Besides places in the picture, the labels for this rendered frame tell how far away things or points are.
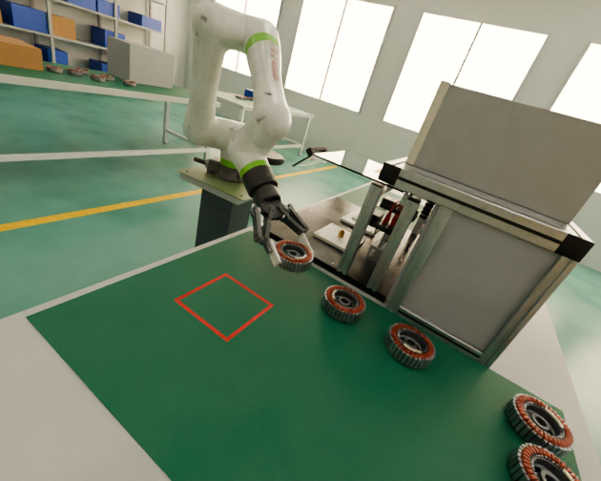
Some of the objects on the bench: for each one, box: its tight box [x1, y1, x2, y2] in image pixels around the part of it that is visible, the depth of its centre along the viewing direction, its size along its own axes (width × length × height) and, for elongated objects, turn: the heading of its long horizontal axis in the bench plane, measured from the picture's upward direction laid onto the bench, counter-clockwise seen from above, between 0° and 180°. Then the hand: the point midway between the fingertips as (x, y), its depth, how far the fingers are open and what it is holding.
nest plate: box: [313, 223, 365, 252], centre depth 110 cm, size 15×15×1 cm
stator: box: [321, 285, 366, 323], centre depth 78 cm, size 11×11×4 cm
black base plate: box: [261, 197, 420, 303], centre depth 120 cm, size 47×64×2 cm
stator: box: [384, 323, 436, 369], centre depth 71 cm, size 11×11×4 cm
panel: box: [386, 203, 441, 301], centre depth 104 cm, size 1×66×30 cm, turn 122°
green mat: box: [26, 230, 582, 481], centre depth 60 cm, size 94×61×1 cm, turn 32°
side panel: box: [386, 205, 579, 368], centre depth 73 cm, size 28×3×32 cm, turn 32°
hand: (292, 254), depth 81 cm, fingers closed on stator, 11 cm apart
